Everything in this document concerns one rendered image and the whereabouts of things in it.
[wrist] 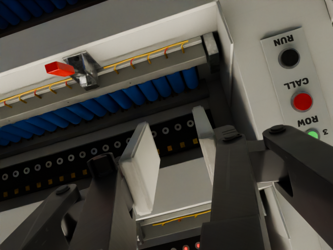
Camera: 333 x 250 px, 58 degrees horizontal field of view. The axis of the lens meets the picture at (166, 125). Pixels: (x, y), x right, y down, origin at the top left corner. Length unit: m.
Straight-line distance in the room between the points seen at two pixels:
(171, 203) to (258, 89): 0.14
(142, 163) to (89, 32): 0.21
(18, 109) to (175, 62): 0.20
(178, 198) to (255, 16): 0.19
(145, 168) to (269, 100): 0.18
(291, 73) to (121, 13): 0.18
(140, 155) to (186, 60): 0.22
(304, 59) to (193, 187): 0.16
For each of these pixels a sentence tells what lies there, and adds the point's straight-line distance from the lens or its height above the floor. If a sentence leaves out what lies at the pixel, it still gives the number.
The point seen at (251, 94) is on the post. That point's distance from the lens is 0.31.
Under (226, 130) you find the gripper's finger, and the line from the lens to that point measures 0.16.
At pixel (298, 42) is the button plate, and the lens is 0.32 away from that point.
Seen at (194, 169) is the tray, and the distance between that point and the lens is 0.31.
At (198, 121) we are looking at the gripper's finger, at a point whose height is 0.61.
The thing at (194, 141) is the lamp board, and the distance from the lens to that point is 0.46.
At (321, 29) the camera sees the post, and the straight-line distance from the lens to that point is 0.33.
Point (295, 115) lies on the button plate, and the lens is 0.31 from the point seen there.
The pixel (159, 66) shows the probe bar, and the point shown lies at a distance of 0.36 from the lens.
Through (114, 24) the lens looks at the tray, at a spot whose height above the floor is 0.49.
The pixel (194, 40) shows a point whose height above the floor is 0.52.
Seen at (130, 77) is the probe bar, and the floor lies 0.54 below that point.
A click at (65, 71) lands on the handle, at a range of 0.29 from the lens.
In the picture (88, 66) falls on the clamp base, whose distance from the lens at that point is 0.34.
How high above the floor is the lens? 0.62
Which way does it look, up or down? 1 degrees down
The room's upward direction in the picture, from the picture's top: 164 degrees clockwise
